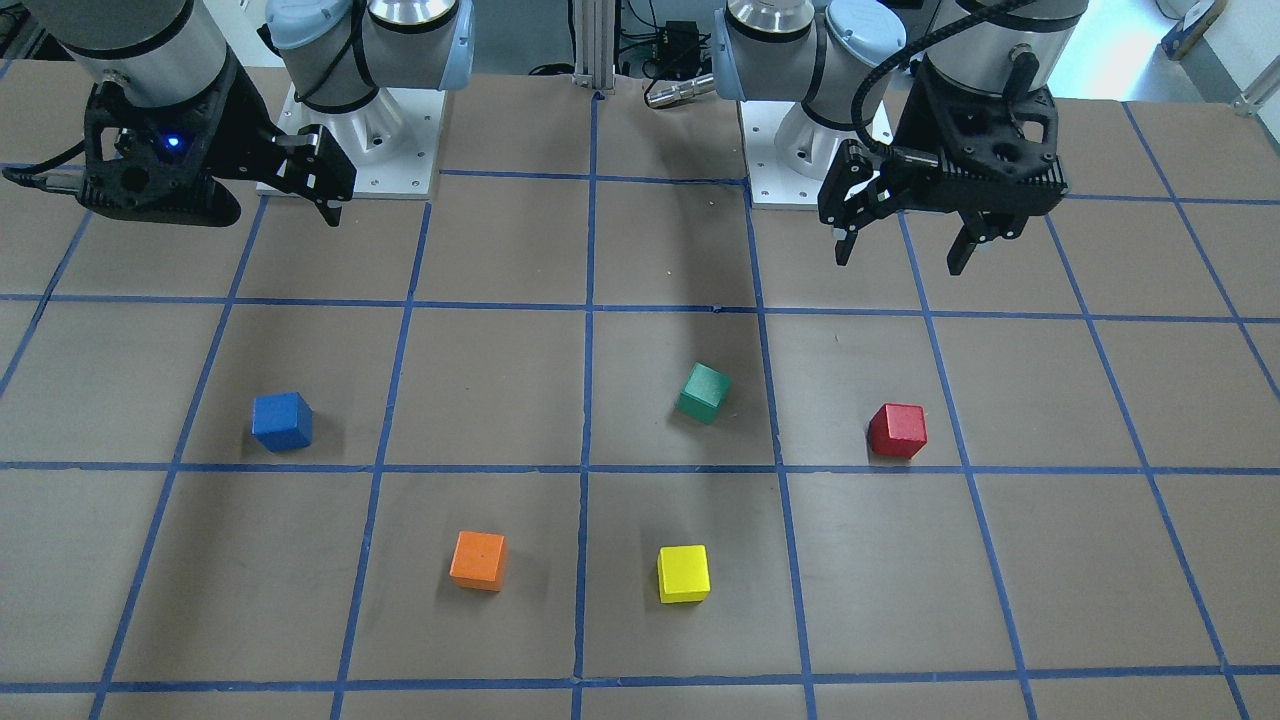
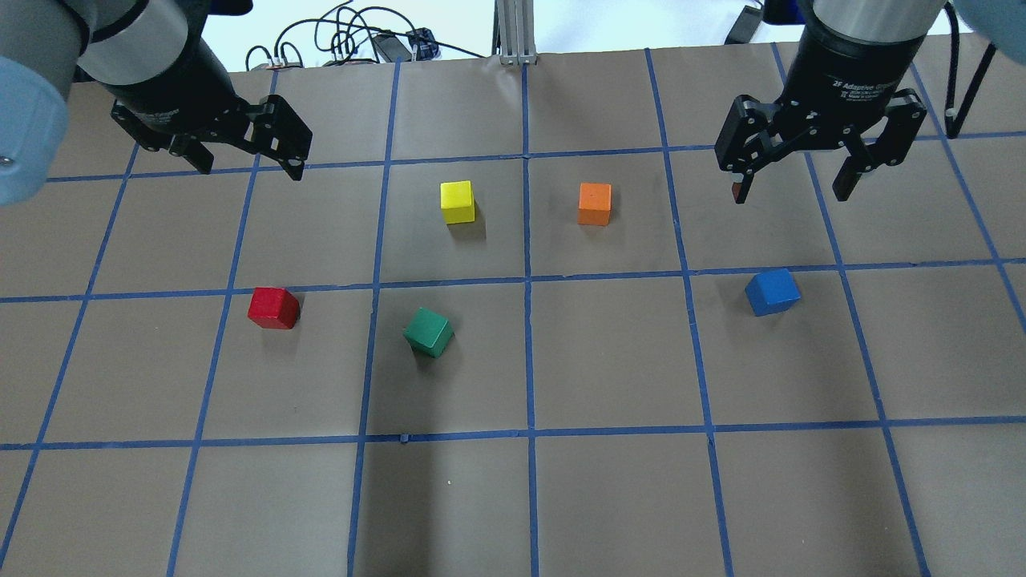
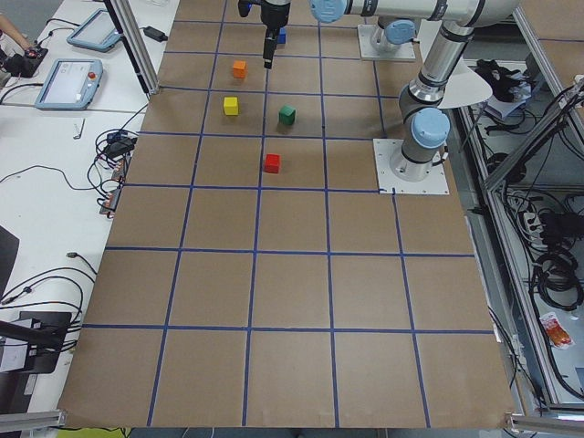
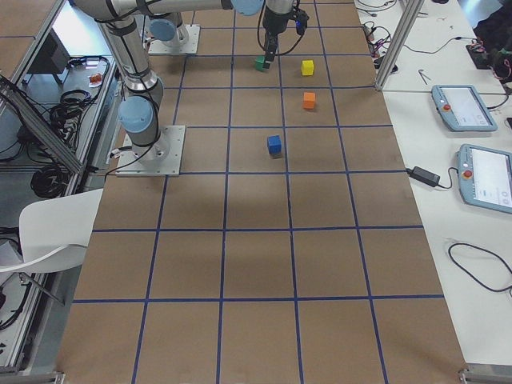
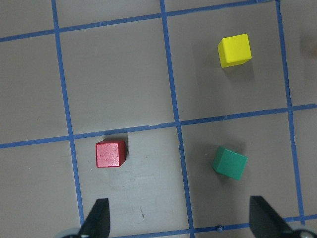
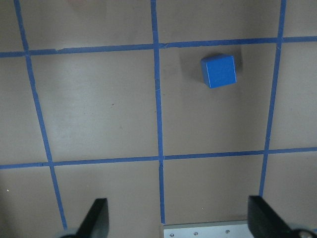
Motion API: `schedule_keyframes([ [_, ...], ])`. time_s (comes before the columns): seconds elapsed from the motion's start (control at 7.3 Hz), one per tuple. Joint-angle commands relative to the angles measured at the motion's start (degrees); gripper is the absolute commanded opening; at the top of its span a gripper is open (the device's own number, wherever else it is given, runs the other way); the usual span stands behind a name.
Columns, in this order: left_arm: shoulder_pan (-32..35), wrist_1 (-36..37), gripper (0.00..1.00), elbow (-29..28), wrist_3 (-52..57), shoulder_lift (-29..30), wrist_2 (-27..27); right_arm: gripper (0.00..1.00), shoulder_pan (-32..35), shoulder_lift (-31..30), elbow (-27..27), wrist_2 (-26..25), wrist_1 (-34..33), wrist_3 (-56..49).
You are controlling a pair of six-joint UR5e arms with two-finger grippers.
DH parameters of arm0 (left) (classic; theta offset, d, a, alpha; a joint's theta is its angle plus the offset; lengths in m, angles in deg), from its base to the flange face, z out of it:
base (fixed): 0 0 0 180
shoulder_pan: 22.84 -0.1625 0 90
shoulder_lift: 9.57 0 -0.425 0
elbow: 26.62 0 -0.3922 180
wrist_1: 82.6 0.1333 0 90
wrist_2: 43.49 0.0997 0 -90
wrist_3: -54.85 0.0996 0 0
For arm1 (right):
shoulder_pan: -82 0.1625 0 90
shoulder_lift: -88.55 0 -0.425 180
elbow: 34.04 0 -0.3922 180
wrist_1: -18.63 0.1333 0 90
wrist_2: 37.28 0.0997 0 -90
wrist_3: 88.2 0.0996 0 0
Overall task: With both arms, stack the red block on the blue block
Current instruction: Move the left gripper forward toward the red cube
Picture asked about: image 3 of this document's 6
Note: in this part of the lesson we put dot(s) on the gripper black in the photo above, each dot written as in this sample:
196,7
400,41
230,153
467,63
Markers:
274,14

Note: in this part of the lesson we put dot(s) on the red wooden block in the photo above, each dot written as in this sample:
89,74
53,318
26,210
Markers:
272,163

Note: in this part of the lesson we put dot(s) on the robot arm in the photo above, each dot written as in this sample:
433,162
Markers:
426,127
392,39

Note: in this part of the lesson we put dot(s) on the blue wooden block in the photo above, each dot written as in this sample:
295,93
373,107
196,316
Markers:
282,36

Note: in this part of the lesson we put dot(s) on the orange wooden block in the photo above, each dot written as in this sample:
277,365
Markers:
239,69

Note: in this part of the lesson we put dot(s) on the yellow wooden block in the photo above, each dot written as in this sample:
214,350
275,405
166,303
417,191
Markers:
231,106

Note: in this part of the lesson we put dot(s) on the green wooden block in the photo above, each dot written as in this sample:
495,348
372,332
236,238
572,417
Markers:
287,115

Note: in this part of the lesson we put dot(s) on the black power adapter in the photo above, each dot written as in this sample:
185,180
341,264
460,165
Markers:
154,34

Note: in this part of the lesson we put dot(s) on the far teach pendant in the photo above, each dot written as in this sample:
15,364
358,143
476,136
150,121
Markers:
96,33

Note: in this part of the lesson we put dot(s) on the teach pendant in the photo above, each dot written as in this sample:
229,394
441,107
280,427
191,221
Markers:
96,33
71,84

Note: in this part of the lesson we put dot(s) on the near teach pendant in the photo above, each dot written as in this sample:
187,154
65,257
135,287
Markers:
71,84

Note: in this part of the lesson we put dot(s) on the allen key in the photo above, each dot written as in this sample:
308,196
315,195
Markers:
79,127

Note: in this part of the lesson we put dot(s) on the red snack packet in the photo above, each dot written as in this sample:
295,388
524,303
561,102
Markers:
555,332

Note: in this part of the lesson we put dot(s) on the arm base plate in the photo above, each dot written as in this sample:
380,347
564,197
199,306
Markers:
375,46
397,175

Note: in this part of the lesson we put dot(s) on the aluminium frame post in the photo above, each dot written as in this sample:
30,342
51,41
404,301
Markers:
127,27

